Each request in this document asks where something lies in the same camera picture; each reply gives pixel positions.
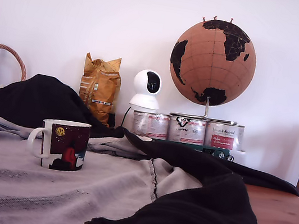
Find golden coffee bag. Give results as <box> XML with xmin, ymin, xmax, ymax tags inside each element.
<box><xmin>74</xmin><ymin>51</ymin><xmax>126</xmax><ymax>129</ymax></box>

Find red picture coffee mug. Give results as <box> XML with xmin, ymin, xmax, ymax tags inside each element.
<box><xmin>24</xmin><ymin>115</ymin><xmax>92</xmax><ymax>175</ymax></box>

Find silver tin with pink label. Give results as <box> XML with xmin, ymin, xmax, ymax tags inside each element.
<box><xmin>129</xmin><ymin>109</ymin><xmax>172</xmax><ymax>141</ymax></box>

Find silver tin with black logo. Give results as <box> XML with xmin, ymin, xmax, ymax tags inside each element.
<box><xmin>166</xmin><ymin>114</ymin><xmax>209</xmax><ymax>147</ymax></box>

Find metal globe stand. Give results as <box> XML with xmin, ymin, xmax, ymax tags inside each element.
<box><xmin>169</xmin><ymin>91</ymin><xmax>242</xmax><ymax>127</ymax></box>

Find flat dark green box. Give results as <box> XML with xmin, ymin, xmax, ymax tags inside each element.
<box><xmin>149</xmin><ymin>136</ymin><xmax>237</xmax><ymax>163</ymax></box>

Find cork globe with black continents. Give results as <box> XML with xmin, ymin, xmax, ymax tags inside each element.
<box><xmin>164</xmin><ymin>12</ymin><xmax>263</xmax><ymax>113</ymax></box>

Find silver tin with red label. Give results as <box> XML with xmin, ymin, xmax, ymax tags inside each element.
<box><xmin>203</xmin><ymin>119</ymin><xmax>246</xmax><ymax>153</ymax></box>

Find white box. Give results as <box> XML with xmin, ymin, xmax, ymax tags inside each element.
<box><xmin>233</xmin><ymin>149</ymin><xmax>248</xmax><ymax>165</ymax></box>

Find black garment with grey lining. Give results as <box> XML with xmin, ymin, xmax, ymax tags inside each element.
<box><xmin>0</xmin><ymin>67</ymin><xmax>299</xmax><ymax>224</ymax></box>

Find white dome security camera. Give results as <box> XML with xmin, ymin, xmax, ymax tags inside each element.
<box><xmin>128</xmin><ymin>67</ymin><xmax>166</xmax><ymax>112</ymax></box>

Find black camera cable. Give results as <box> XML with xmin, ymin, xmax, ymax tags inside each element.
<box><xmin>120</xmin><ymin>105</ymin><xmax>132</xmax><ymax>129</ymax></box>

